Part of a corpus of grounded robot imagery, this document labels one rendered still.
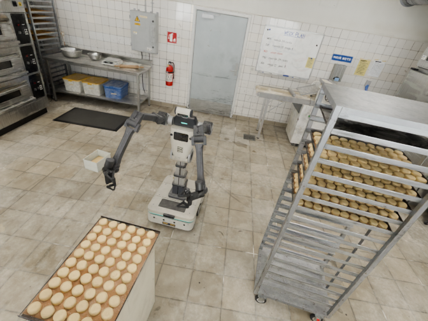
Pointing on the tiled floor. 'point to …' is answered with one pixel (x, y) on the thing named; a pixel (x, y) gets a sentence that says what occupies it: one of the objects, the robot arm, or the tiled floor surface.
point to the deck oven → (18, 70)
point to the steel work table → (103, 70)
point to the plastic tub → (96, 160)
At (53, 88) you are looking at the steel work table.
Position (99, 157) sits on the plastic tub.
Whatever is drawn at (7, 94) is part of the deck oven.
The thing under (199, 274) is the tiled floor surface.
